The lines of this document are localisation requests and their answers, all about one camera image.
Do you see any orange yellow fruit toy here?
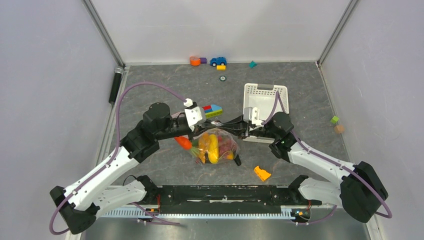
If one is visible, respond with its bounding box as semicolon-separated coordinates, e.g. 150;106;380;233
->
198;132;209;164

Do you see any white toothed cable rail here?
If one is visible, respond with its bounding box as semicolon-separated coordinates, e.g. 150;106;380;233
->
102;206;295;220

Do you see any tan wooden cube right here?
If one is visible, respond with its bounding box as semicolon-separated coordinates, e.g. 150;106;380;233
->
333;124;345;134

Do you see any small round disc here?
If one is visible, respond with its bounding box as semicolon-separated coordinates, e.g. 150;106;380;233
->
219;75;227;82

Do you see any multicolour brick stack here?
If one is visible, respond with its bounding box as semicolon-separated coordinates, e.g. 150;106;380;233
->
202;104;223;118

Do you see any black microphone on table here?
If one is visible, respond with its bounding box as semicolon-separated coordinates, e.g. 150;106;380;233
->
233;154;242;166

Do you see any black microphone at wall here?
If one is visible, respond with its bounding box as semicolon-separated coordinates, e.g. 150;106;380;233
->
108;66;124;105

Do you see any blue toy car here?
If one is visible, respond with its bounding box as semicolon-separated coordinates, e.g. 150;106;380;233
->
209;56;227;67

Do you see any yellow corn toy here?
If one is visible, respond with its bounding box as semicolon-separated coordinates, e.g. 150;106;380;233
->
207;134;219;164

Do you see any white perforated basket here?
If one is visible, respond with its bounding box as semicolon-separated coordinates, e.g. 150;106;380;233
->
243;83;293;144

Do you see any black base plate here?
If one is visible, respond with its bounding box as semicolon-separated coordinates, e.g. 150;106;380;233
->
137;175;322;216

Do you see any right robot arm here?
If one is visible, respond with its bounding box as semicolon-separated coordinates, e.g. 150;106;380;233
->
214;111;393;223

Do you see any orange cheese wedge toy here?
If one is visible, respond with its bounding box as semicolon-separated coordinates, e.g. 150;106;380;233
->
253;166;272;182

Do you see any red grape bunch toy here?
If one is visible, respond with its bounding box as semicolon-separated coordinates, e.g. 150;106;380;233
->
218;136;236;157

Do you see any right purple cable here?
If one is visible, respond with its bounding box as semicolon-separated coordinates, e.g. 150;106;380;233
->
263;91;393;226

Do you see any orange carrot toy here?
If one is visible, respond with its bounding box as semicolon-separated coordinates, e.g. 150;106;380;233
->
174;136;193;151

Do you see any clear polka dot zip bag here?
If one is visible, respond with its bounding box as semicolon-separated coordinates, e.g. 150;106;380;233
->
174;126;241;165

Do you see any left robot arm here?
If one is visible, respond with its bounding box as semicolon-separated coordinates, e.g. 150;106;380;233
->
49;102;207;235

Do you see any yellow brick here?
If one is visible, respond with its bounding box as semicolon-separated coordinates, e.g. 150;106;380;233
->
216;65;227;71

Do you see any orange red mango toy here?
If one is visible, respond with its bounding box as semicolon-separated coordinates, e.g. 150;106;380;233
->
223;150;235;160

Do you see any green cube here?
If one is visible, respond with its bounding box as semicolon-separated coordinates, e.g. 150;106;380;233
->
330;116;340;125

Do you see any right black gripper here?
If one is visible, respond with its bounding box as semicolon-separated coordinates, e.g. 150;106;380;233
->
216;113;279;139

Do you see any teal block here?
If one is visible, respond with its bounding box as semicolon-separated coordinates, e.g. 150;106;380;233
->
249;60;258;69

